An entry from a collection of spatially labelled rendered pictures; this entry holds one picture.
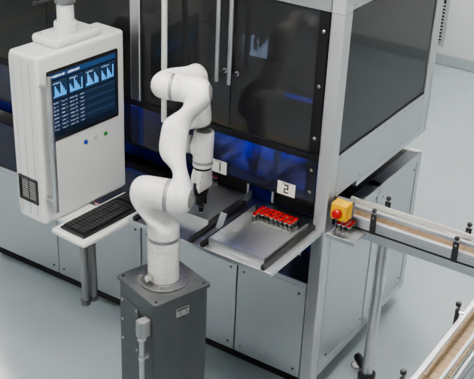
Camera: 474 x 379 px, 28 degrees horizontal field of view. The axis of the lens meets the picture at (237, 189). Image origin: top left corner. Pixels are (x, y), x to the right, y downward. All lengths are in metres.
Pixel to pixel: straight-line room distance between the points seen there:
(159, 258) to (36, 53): 0.97
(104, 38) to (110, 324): 1.54
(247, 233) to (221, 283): 0.56
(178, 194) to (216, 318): 1.26
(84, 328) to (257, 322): 0.95
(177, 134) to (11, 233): 2.03
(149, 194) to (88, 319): 1.62
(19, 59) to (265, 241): 1.21
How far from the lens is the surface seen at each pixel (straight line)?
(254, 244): 3.78
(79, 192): 4.15
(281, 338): 4.30
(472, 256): 3.78
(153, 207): 3.38
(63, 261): 5.01
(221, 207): 4.04
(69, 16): 3.92
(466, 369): 3.21
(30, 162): 3.99
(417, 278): 5.34
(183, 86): 3.38
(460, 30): 8.45
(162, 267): 3.49
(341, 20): 3.55
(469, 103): 7.80
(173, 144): 3.36
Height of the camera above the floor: 2.83
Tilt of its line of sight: 28 degrees down
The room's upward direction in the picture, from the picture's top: 3 degrees clockwise
